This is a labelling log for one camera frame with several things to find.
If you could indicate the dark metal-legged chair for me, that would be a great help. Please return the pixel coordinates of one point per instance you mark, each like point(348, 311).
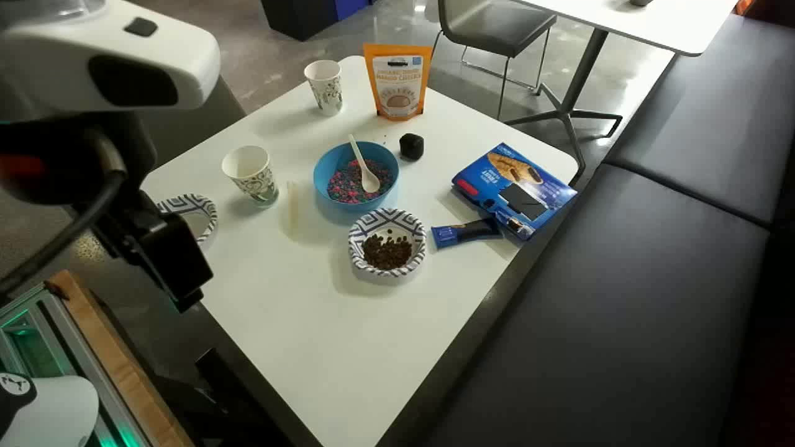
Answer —
point(499, 25)

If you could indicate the brown food pieces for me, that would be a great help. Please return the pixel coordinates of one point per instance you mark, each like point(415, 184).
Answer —
point(386, 252)

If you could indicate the empty patterned paper bowl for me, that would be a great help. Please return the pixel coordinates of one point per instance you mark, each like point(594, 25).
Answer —
point(199, 206)

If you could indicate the blue plastic bowl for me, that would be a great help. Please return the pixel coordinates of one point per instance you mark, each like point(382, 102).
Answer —
point(357, 213)

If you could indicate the metal frame with green light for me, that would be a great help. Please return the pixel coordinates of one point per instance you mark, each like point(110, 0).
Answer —
point(34, 338)

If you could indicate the white plastic spoon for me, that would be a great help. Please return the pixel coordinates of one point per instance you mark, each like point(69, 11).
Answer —
point(359, 157)

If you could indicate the patterned paper bowl with food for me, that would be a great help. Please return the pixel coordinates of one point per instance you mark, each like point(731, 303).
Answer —
point(363, 226)

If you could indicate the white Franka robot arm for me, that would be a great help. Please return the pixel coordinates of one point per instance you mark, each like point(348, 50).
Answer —
point(84, 41)

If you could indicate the colourful beads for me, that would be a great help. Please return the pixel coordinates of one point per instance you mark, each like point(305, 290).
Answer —
point(343, 190)

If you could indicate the paper cup with beads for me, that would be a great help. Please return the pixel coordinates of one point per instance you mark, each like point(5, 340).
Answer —
point(325, 82)

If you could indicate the wooden plank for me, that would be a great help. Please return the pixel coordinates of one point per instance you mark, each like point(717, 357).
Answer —
point(109, 357)

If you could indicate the black cushioned bench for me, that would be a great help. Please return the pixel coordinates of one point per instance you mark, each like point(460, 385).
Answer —
point(648, 290)

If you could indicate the blue cookie box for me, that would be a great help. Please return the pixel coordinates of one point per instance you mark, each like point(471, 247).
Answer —
point(512, 190)

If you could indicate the empty printed paper cup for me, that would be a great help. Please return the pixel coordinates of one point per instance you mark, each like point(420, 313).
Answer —
point(251, 173)

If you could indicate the white side table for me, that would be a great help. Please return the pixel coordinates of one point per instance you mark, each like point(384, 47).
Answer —
point(655, 21)

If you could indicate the orange snack pouch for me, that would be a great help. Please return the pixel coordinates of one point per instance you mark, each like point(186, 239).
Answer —
point(399, 77)

